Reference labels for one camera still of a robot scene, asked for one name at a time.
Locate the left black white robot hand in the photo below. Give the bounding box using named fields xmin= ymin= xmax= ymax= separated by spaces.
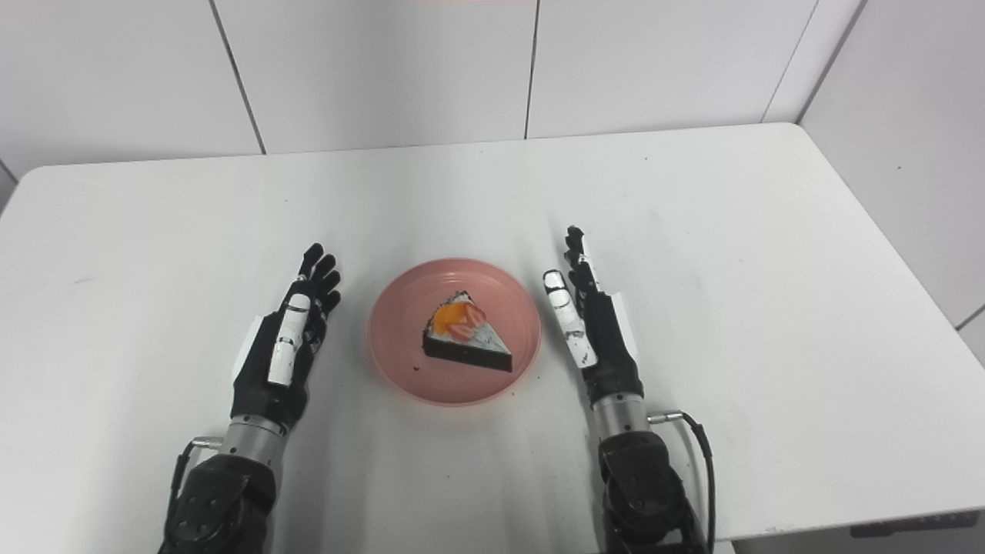
xmin=231 ymin=243 xmax=342 ymax=432

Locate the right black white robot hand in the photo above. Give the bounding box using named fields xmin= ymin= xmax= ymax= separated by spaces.
xmin=543 ymin=225 xmax=644 ymax=407

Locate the pink round plate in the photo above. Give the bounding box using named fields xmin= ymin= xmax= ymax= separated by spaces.
xmin=367 ymin=259 xmax=542 ymax=407

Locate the chocolate cake slice with fruit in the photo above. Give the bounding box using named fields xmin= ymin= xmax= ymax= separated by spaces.
xmin=422 ymin=290 xmax=513 ymax=373

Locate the black table control panel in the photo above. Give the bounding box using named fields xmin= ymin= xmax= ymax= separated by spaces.
xmin=850 ymin=509 xmax=980 ymax=538

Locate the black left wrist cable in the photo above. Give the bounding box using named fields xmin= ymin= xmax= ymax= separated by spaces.
xmin=158 ymin=437 xmax=224 ymax=554

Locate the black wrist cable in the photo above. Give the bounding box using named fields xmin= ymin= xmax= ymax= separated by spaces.
xmin=158 ymin=437 xmax=224 ymax=554
xmin=648 ymin=412 xmax=716 ymax=554

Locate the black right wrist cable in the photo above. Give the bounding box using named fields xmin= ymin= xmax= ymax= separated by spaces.
xmin=648 ymin=412 xmax=716 ymax=554

